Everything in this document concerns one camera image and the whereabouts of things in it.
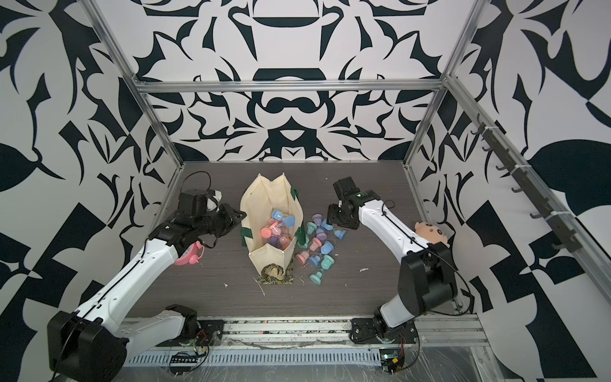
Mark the teal hourglass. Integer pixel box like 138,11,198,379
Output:
321,255,335,271
310,271,324,285

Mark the pink-faced plush doll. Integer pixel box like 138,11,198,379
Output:
415,222,450,248

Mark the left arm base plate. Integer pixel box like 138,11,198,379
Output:
193,319,225,348

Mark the teal hourglass front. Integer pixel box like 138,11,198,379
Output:
310,271,324,285

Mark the blue hourglass centre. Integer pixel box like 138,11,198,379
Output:
321,241,335,255

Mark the blue hourglass back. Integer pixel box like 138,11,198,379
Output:
271,210,285,221

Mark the black wall hook rack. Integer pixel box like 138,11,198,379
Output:
472,113,583,253

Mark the cream canvas tote bag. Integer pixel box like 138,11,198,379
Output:
240,174,306,285

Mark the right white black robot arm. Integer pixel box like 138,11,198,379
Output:
328,177,458,339

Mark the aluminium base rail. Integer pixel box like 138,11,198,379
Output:
200,315,489,350

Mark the purple hourglass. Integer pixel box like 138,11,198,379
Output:
312,213,324,227
276,234,292,250

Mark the pink alarm clock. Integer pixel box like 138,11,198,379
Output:
174,241,205,266

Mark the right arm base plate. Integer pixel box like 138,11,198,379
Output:
348,318,418,345

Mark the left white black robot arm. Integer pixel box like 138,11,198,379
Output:
47,189,247,381

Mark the blue hourglass front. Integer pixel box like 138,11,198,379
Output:
308,256,321,267

